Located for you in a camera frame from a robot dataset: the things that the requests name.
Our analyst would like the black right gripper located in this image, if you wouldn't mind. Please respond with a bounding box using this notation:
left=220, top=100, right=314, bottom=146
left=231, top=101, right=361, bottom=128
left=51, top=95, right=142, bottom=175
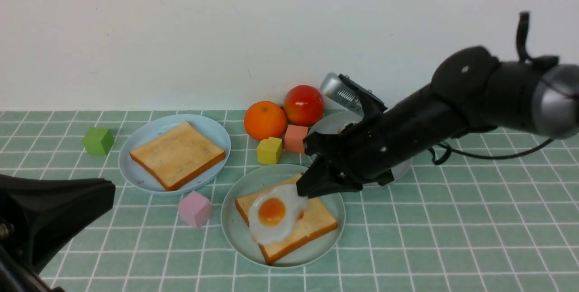
left=296, top=85, right=467, bottom=198

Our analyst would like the toast slice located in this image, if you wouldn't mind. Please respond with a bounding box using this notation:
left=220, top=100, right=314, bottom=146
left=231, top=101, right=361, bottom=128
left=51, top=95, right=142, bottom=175
left=235, top=173, right=337, bottom=263
left=130, top=121, right=226, bottom=191

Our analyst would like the fried egg front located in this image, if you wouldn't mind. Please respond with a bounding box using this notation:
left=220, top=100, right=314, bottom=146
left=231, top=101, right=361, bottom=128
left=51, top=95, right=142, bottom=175
left=248, top=184, right=308, bottom=245

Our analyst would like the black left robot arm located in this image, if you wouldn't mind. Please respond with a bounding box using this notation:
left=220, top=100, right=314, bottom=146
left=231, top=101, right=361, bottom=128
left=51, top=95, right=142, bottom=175
left=0, top=174, right=116, bottom=292

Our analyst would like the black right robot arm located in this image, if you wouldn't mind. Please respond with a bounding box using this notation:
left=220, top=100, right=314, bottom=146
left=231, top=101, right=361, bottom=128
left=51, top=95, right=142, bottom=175
left=296, top=46, right=578, bottom=198

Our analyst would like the salmon block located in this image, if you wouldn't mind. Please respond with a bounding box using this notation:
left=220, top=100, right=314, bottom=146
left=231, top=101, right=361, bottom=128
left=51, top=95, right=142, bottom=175
left=284, top=125, right=308, bottom=154

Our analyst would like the yellow block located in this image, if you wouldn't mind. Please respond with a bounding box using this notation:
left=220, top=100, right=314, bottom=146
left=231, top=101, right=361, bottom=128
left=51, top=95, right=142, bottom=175
left=256, top=137, right=283, bottom=165

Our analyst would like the grey egg plate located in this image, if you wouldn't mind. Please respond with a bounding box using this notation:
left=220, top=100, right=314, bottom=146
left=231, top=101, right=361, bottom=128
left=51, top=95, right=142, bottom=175
left=308, top=111, right=413, bottom=184

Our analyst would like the red tomato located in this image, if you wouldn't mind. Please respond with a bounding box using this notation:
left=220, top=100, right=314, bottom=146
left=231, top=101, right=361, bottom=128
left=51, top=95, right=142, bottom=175
left=283, top=85, right=324, bottom=127

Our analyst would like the orange fruit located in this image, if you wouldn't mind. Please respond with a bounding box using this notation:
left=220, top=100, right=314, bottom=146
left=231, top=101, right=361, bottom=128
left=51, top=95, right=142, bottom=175
left=243, top=101, right=288, bottom=141

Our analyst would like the grey centre plate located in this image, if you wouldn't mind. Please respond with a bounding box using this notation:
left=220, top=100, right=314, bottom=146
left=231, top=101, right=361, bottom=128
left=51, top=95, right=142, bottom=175
left=221, top=164, right=346, bottom=268

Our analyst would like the green checked tablecloth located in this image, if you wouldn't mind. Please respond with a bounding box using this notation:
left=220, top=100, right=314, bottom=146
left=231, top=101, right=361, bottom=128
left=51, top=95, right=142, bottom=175
left=0, top=110, right=579, bottom=292

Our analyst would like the pink block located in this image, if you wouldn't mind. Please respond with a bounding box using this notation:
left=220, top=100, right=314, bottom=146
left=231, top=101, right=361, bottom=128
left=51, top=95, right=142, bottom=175
left=177, top=191, right=213, bottom=229

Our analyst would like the light blue plate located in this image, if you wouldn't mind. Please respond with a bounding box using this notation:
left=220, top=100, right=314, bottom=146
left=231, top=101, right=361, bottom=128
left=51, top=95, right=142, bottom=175
left=119, top=114, right=232, bottom=194

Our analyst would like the green block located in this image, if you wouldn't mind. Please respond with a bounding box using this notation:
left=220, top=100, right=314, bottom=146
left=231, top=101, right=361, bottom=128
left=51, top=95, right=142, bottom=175
left=81, top=127, right=114, bottom=155

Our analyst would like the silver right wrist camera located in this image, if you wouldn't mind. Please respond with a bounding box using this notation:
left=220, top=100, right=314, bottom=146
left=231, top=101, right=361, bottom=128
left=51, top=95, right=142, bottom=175
left=320, top=72, right=388, bottom=118

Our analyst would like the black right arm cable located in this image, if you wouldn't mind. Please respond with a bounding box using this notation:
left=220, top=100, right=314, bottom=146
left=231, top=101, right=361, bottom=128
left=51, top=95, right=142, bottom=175
left=427, top=11, right=560, bottom=166

